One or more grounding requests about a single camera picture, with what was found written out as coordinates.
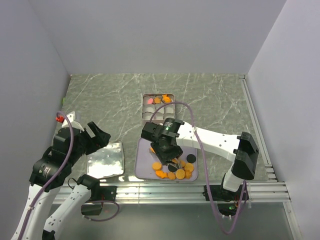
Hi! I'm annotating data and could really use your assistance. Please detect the metal tongs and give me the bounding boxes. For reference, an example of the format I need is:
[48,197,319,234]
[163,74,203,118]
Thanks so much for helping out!
[148,147,185,171]

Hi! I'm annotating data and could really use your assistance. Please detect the orange pineapple cookie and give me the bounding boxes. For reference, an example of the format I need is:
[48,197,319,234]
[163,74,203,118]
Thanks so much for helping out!
[162,94,172,104]

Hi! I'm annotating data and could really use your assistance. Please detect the pink round cookie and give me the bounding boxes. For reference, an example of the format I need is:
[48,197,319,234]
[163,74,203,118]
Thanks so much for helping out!
[146,97,154,105]

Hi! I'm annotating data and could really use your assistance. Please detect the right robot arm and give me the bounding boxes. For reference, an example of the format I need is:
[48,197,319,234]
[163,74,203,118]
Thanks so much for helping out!
[141,118,259,202]

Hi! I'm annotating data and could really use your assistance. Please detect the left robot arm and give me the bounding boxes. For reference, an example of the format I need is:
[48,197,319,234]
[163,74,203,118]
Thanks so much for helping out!
[12,120,117,240]

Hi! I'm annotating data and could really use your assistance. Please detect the orange round waffle cookie left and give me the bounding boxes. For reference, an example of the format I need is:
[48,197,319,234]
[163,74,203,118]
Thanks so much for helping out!
[152,162,163,171]

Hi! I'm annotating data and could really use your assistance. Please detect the orange round waffle cookie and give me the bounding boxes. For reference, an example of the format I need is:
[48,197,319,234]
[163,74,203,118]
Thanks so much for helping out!
[175,169,186,180]
[152,162,163,171]

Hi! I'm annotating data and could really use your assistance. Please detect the black sandwich cookie centre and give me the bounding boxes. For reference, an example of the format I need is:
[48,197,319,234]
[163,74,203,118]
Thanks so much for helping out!
[167,165,177,173]

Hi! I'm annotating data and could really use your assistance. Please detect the black sandwich cookie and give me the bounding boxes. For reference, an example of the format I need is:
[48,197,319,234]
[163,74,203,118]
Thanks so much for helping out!
[186,154,197,164]
[167,165,177,173]

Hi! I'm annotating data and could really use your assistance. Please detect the lilac plastic tray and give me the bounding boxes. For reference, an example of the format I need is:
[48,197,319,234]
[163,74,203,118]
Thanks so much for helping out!
[134,138,198,182]

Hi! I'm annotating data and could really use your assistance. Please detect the orange fish cookie bottom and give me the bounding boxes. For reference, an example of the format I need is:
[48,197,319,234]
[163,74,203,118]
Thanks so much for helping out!
[155,170,168,179]

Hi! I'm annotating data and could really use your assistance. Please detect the black sandwich cookie right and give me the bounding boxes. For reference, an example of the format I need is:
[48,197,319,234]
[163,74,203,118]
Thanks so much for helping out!
[186,154,197,164]

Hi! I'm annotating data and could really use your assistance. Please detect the orange round waffle cookie bottom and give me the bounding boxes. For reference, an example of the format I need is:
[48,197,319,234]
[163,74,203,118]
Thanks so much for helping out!
[175,169,186,180]

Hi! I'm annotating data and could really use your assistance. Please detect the pink cookie tin box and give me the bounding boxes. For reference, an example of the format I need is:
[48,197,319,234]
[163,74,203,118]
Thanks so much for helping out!
[141,93,176,124]

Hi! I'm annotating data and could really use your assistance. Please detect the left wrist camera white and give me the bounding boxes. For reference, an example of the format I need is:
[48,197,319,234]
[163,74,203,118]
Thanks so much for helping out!
[55,111,84,131]

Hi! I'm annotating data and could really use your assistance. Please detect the aluminium rail frame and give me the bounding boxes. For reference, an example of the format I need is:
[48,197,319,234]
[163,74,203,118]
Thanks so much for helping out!
[49,74,293,240]

